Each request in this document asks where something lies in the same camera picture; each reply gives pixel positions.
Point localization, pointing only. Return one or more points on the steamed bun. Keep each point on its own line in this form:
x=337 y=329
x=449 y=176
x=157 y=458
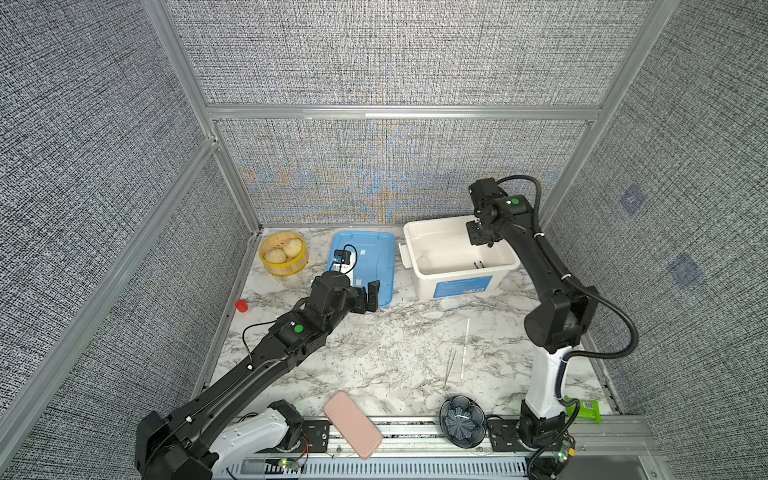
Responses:
x=275 y=256
x=293 y=247

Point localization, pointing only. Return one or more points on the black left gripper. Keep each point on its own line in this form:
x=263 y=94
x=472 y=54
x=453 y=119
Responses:
x=361 y=305

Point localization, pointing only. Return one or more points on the green snack packet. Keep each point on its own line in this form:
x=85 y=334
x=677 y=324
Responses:
x=589 y=411

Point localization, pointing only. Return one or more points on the left steamed bun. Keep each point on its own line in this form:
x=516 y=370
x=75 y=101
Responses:
x=275 y=256

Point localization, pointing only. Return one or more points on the white plastic storage box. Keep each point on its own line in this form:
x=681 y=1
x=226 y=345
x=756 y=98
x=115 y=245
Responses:
x=439 y=250

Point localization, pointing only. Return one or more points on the blue label sticker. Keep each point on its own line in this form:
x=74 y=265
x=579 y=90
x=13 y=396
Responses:
x=462 y=286

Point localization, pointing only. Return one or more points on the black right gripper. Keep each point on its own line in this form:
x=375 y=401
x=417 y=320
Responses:
x=473 y=236

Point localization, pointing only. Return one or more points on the metal tweezers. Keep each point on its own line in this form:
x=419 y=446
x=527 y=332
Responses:
x=449 y=366

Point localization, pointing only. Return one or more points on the right steamed bun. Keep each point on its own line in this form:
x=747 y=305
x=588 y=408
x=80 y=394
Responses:
x=293 y=247

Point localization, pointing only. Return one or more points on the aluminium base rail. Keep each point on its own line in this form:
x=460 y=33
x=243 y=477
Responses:
x=416 y=447

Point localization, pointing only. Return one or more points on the pink phone case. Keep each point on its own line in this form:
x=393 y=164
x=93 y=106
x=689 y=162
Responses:
x=356 y=428

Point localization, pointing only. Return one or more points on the white glass rod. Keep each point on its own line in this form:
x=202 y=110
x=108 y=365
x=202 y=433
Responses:
x=464 y=349

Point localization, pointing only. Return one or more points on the black round pleated dish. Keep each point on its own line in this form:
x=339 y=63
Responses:
x=463 y=422

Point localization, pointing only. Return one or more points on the yellow wooden steamer basket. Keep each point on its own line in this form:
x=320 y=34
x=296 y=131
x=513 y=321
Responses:
x=293 y=265

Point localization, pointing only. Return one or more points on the blue plastic box lid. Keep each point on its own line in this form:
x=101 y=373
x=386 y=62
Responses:
x=376 y=259

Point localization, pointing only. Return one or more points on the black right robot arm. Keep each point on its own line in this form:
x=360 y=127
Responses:
x=507 y=211

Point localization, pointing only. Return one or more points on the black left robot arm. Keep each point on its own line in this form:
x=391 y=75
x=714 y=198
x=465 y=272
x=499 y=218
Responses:
x=180 y=445

